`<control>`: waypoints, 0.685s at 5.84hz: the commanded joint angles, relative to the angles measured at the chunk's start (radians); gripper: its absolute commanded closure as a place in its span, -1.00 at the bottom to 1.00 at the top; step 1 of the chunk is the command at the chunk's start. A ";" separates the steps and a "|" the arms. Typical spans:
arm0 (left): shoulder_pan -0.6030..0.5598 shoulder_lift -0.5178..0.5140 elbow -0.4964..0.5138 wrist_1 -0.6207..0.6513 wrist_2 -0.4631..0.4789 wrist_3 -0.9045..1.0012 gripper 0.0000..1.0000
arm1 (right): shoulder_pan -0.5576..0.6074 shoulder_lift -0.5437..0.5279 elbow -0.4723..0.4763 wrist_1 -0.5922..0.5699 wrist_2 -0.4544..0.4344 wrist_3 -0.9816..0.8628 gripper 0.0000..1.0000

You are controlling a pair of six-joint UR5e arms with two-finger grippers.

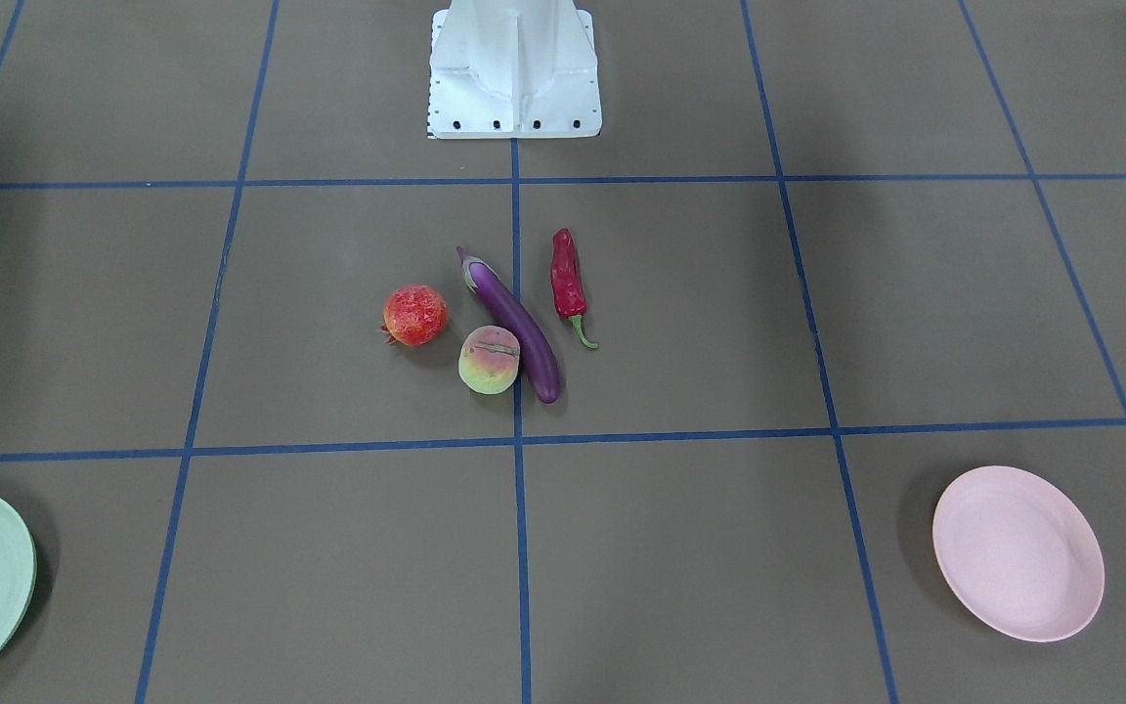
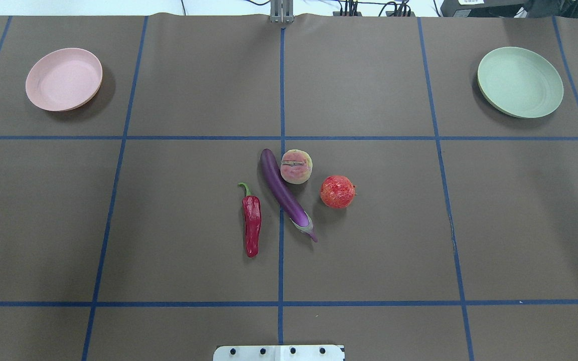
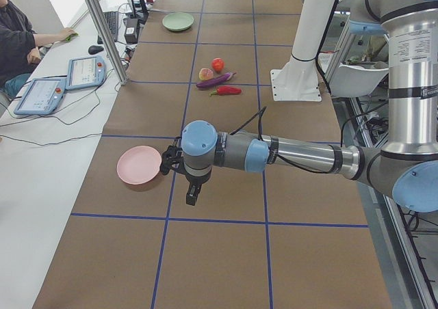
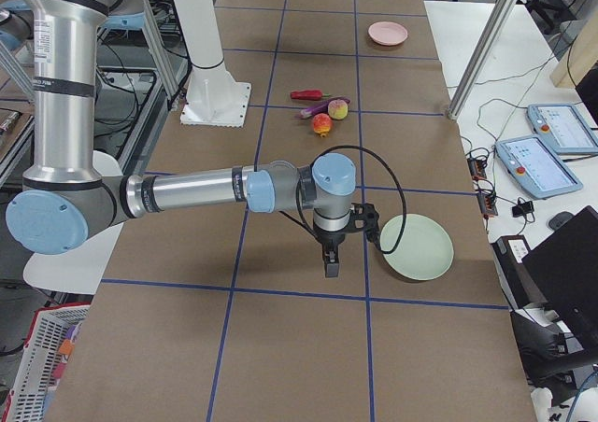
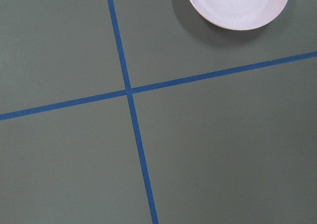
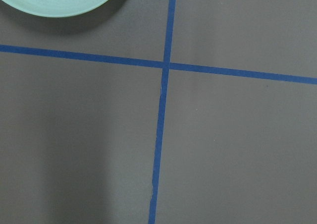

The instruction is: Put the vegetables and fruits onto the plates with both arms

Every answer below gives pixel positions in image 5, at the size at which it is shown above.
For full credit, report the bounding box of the pink round plate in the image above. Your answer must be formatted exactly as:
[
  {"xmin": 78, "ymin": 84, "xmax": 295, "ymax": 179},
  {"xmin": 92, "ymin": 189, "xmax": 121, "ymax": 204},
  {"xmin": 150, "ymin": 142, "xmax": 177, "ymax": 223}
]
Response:
[{"xmin": 189, "ymin": 0, "xmax": 288, "ymax": 31}]

